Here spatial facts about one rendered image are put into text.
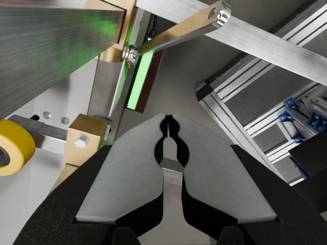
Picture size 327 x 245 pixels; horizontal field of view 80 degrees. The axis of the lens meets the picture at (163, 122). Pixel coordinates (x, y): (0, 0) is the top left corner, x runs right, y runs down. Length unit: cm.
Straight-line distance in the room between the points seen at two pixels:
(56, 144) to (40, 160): 40
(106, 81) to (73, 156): 18
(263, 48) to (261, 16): 94
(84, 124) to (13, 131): 9
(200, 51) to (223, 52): 13
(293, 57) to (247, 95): 76
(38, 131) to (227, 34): 31
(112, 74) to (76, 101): 18
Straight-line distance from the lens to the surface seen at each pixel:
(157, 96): 120
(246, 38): 28
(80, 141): 32
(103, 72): 45
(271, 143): 128
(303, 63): 33
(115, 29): 22
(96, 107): 49
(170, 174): 37
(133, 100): 46
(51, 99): 62
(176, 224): 204
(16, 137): 34
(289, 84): 114
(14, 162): 35
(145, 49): 22
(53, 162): 75
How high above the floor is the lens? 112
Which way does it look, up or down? 61 degrees down
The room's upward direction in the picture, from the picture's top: 179 degrees clockwise
